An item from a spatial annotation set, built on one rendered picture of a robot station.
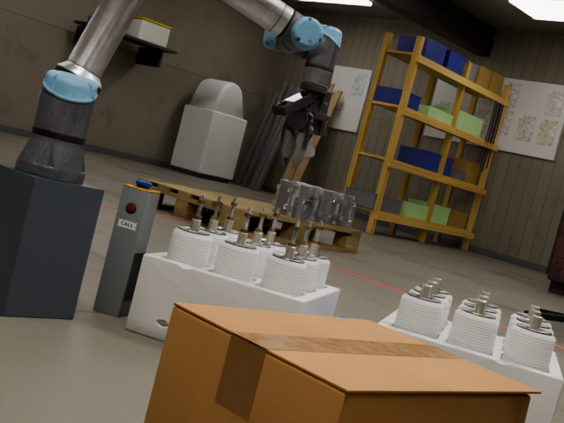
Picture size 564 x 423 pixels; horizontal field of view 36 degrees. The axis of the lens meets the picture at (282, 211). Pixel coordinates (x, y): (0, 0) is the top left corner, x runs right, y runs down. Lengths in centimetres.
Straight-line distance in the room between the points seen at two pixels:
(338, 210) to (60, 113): 386
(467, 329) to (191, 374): 111
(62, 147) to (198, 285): 42
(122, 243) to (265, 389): 139
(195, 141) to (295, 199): 631
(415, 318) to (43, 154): 87
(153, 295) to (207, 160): 947
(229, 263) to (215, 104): 954
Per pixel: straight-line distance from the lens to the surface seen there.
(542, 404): 185
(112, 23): 209
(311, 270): 204
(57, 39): 1078
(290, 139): 221
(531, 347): 186
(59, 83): 193
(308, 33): 203
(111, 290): 213
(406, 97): 867
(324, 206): 544
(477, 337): 186
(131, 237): 210
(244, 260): 195
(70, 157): 193
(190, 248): 199
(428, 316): 187
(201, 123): 1148
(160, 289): 198
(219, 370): 79
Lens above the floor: 46
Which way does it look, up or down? 3 degrees down
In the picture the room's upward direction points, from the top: 15 degrees clockwise
